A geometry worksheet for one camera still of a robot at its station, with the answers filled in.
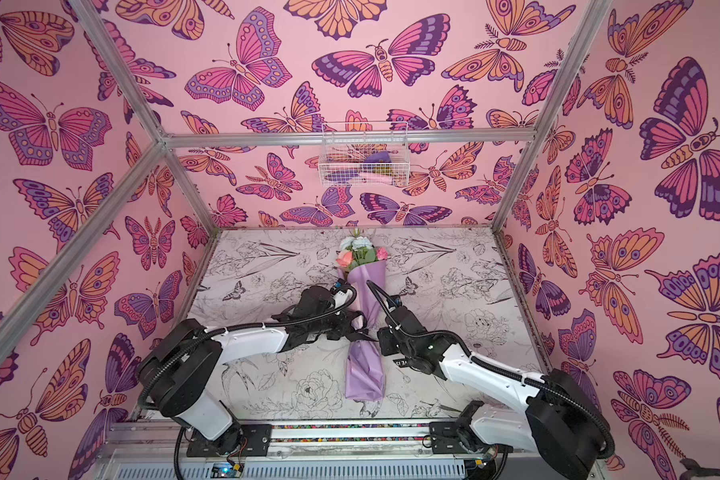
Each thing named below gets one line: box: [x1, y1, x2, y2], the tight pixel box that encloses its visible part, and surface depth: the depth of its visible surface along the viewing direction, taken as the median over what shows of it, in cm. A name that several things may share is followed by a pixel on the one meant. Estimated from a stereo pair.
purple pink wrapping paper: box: [338, 260, 387, 402], surface depth 83 cm
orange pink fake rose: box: [336, 251, 353, 267], surface depth 108 cm
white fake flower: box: [340, 236, 373, 251], surface depth 106 cm
